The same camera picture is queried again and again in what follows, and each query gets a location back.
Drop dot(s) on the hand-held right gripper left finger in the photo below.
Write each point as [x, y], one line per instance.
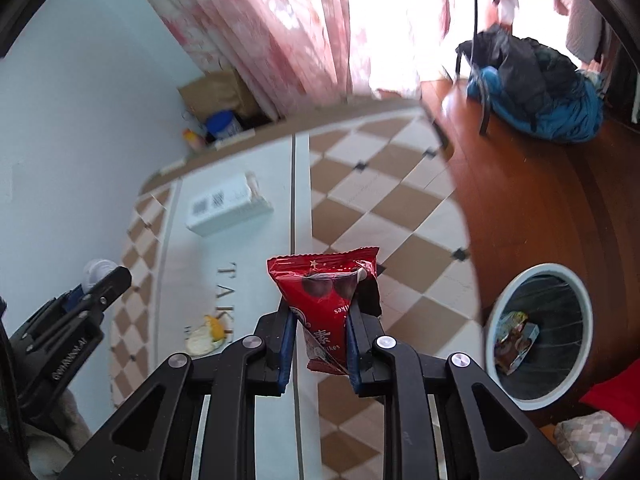
[285, 352]

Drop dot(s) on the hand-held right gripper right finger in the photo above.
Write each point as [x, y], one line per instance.
[356, 352]

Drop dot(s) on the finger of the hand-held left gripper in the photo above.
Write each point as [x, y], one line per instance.
[74, 296]
[112, 282]

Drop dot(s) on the red snack packet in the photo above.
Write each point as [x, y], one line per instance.
[327, 305]

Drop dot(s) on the brown snack packet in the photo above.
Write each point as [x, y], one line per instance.
[507, 352]

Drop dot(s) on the white round trash bin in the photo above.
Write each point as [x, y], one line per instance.
[542, 400]

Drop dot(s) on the person's left forearm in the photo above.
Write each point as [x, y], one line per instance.
[60, 420]

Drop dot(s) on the pale yellow snack piece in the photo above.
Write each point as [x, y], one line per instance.
[205, 340]

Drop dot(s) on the white cardboard box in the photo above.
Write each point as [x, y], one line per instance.
[227, 205]

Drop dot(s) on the checkered tablecloth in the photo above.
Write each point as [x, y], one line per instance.
[380, 200]

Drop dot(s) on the orange bottle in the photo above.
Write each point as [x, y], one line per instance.
[192, 140]

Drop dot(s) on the white flat box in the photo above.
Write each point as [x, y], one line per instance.
[237, 139]

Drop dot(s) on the blue lid tin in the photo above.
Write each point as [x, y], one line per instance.
[223, 126]

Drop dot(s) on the brown paper bag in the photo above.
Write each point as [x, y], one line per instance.
[220, 91]

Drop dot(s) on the checkered pillow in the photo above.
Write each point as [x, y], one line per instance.
[592, 442]

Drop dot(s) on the red cloth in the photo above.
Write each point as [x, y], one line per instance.
[615, 397]

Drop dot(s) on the pink floral curtain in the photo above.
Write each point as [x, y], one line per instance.
[280, 25]

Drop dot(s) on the black backpack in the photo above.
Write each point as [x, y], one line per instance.
[525, 65]

